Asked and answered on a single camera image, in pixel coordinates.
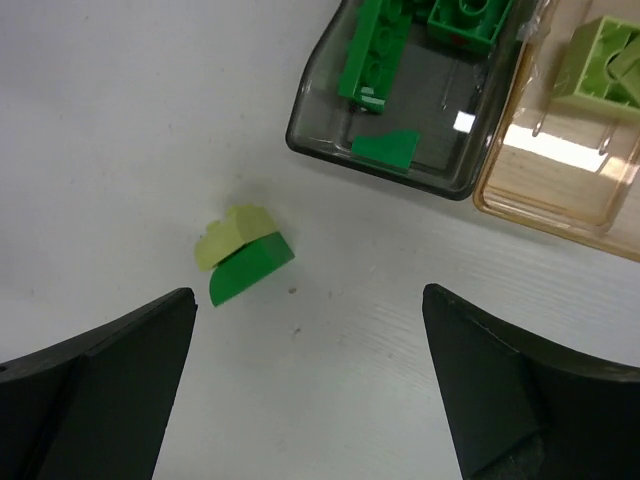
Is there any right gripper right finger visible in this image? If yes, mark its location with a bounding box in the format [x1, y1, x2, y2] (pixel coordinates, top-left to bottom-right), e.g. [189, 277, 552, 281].
[422, 284, 639, 479]

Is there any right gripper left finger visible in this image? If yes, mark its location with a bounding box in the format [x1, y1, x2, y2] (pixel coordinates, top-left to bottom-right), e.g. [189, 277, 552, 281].
[1, 288, 197, 479]

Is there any dark green curved lego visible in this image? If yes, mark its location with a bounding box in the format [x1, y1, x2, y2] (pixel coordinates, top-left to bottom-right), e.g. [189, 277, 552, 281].
[209, 232, 295, 307]

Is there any light green curved lego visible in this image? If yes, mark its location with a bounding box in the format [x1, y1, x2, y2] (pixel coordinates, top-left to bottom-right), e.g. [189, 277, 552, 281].
[194, 204, 278, 271]

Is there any small dark green lego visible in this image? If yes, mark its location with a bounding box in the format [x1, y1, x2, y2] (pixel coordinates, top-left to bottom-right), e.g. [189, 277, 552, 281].
[351, 130, 420, 174]

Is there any light green square lego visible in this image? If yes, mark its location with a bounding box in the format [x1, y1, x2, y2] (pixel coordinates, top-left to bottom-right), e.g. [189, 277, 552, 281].
[551, 16, 639, 123]

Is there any light green lego block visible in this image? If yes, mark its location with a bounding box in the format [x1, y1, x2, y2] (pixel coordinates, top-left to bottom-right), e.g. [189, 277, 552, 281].
[607, 36, 640, 102]

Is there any dark green lego plate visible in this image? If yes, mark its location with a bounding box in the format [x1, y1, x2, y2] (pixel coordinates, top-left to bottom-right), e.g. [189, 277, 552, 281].
[338, 0, 412, 114]

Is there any dark green square lego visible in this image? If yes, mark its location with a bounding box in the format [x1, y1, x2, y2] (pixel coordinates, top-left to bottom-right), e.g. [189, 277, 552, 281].
[427, 0, 513, 55]

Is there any orange transparent container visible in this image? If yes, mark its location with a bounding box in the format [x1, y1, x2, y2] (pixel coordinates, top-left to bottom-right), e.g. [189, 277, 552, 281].
[473, 1, 639, 261]

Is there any grey transparent container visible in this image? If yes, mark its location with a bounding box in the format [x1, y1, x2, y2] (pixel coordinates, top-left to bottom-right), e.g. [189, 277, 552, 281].
[286, 1, 534, 200]

